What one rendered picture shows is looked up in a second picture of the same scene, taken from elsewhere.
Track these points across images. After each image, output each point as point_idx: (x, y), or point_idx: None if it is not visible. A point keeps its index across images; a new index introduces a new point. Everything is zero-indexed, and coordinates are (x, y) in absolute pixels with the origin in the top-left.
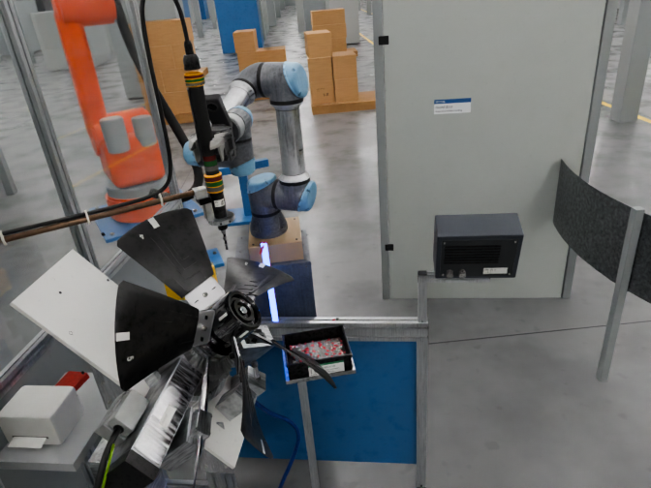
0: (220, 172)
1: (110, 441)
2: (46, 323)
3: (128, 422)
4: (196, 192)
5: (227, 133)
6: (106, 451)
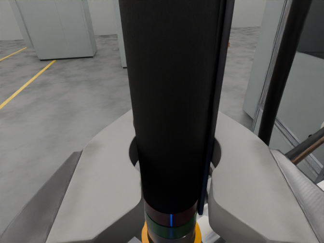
0: (144, 236)
1: (210, 171)
2: (320, 186)
3: (208, 180)
4: (205, 205)
5: (40, 221)
6: (209, 167)
